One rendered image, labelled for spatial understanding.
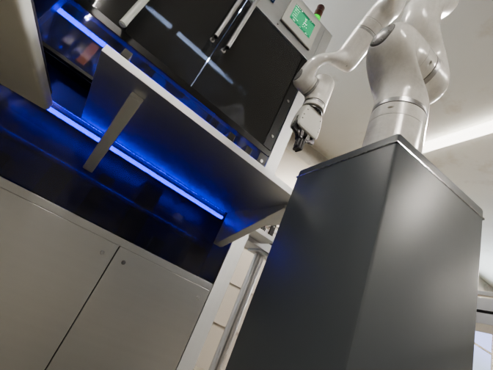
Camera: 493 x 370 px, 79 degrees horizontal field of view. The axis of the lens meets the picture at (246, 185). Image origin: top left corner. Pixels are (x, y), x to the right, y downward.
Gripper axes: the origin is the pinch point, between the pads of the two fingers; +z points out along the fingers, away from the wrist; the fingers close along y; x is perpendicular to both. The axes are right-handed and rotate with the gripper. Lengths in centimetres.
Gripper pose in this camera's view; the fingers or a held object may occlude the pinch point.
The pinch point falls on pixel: (298, 145)
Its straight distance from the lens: 104.4
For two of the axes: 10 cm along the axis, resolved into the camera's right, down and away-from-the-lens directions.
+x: 5.5, -1.5, -8.2
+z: -3.8, 8.3, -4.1
